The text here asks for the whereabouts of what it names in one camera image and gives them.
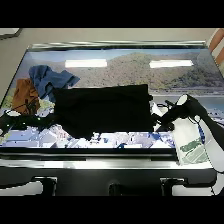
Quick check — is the black T-shirt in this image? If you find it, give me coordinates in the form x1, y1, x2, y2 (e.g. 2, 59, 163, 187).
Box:
52, 83, 156, 141

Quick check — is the blue garment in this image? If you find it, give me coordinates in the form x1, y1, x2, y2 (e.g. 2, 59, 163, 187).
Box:
28, 64, 81, 104

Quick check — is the brown garment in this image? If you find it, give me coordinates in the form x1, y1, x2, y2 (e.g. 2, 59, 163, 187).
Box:
11, 77, 42, 116

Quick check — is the silver frame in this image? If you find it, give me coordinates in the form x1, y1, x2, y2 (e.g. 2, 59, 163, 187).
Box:
0, 155, 224, 197

